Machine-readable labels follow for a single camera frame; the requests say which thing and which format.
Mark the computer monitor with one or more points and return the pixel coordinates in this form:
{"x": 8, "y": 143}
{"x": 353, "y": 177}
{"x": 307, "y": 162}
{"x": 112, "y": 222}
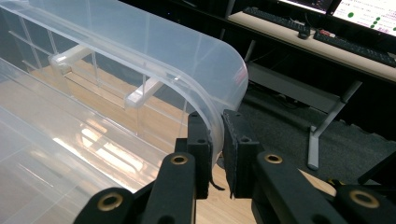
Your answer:
{"x": 306, "y": 4}
{"x": 367, "y": 14}

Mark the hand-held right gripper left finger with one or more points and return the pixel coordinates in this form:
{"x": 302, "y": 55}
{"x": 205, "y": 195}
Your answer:
{"x": 200, "y": 155}

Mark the clear plastic storage box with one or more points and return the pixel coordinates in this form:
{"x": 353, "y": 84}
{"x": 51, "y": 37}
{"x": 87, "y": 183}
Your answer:
{"x": 155, "y": 46}

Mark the black tripod stand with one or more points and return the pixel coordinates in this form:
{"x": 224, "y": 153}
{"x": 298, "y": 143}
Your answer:
{"x": 378, "y": 169}

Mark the grey-legged desk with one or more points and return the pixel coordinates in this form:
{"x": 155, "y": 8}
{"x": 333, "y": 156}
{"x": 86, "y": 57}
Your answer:
{"x": 327, "y": 121}

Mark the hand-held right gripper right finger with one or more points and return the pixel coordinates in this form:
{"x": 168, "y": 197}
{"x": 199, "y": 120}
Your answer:
{"x": 238, "y": 155}

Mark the black keyboard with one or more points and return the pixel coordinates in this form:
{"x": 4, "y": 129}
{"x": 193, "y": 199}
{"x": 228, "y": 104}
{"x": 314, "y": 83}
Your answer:
{"x": 274, "y": 19}
{"x": 355, "y": 46}

